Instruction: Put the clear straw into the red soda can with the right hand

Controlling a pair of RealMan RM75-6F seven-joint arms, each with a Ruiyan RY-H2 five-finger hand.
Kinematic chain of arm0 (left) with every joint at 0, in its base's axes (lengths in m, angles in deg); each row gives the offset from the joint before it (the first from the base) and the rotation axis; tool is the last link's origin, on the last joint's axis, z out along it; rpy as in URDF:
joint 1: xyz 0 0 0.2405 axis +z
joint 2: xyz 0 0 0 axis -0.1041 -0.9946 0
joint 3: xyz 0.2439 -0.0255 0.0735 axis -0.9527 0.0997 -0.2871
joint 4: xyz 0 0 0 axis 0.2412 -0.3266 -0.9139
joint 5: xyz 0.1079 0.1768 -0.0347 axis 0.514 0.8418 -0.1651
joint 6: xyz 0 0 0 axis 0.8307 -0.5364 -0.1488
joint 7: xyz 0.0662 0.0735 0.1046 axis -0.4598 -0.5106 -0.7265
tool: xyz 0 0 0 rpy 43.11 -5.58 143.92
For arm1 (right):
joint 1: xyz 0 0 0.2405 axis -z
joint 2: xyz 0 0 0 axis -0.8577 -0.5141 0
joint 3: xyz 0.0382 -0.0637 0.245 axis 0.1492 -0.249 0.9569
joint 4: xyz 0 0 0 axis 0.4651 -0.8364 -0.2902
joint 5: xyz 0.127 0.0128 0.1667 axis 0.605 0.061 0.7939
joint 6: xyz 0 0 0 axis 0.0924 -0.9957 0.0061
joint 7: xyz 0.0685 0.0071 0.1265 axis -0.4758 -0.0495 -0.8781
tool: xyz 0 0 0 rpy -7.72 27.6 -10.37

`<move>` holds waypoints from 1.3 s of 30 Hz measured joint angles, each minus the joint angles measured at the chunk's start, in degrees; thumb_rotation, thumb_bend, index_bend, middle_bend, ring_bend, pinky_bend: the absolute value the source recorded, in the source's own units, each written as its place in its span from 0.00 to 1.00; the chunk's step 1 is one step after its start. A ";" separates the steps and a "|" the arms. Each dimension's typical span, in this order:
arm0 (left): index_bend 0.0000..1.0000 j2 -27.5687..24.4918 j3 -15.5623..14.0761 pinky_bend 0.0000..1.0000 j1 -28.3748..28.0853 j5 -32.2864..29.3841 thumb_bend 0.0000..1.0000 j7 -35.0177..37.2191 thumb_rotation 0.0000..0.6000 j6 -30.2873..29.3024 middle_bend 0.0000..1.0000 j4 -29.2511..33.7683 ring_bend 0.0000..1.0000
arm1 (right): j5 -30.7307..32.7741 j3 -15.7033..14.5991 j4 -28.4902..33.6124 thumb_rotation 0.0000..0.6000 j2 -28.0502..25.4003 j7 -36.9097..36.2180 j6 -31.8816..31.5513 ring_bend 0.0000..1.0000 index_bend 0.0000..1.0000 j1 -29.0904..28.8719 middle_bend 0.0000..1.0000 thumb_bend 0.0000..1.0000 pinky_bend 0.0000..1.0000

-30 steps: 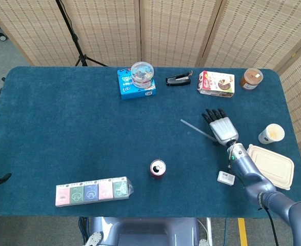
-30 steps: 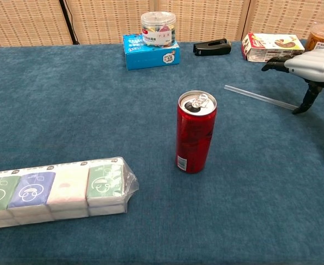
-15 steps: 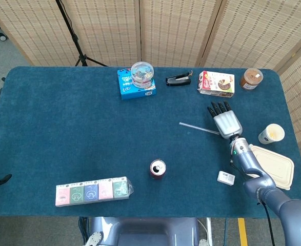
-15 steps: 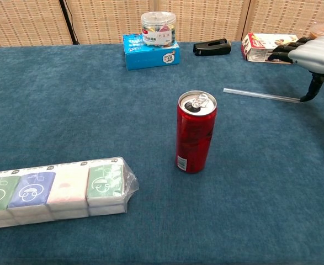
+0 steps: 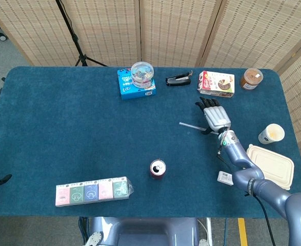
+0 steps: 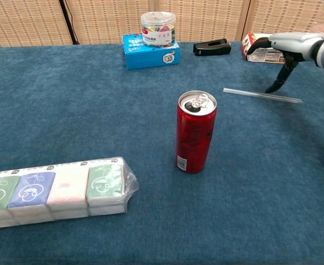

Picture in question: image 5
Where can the wrapped tissue multipack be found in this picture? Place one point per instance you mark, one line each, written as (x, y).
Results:
(91, 192)

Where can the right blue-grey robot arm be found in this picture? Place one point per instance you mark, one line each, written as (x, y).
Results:
(268, 191)

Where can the beige lidded lunch box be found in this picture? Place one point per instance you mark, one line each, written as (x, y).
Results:
(270, 164)

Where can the blue felt table cloth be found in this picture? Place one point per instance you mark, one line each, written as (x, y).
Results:
(76, 128)

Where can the blue cardboard box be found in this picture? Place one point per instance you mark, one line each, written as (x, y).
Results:
(137, 92)

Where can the black tripod stand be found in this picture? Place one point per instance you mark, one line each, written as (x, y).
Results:
(74, 38)

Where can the blue-grey robot torso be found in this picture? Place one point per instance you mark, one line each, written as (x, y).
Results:
(145, 230)

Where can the yellow floor tape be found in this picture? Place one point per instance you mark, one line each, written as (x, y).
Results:
(242, 230)

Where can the brown sauce jar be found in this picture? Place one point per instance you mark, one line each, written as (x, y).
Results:
(251, 78)

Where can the black stapler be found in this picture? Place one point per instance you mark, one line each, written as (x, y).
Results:
(177, 80)

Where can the red soda can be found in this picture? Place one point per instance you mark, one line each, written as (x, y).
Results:
(158, 169)

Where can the clear jar of coloured clips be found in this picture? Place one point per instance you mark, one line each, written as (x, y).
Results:
(142, 74)

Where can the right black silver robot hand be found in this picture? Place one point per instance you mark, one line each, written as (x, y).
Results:
(217, 116)

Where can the white paper cup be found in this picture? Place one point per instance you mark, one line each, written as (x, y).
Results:
(272, 132)

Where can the white red cookie box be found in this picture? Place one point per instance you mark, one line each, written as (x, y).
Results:
(217, 83)

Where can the translucent plastic straw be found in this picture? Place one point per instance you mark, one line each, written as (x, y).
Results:
(190, 125)

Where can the small white box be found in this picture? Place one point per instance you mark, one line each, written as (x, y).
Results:
(224, 177)

